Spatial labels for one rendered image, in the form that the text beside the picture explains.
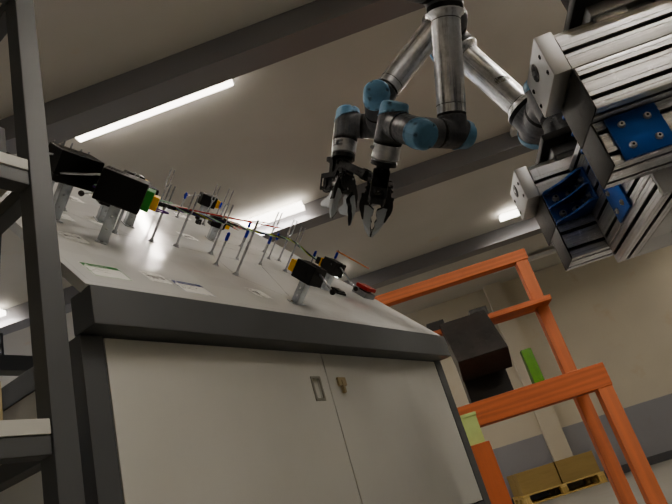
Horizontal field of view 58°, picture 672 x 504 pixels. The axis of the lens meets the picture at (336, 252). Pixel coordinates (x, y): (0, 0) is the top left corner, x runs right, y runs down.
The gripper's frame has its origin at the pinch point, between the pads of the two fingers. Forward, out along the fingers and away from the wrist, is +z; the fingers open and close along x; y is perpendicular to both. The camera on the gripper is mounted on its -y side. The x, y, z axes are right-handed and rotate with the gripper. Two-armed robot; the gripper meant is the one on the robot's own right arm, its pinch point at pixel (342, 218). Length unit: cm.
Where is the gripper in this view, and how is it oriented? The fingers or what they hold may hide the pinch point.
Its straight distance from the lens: 180.2
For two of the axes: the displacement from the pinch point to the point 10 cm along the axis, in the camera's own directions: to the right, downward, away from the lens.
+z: -1.0, 9.7, -2.0
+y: -7.7, 0.6, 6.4
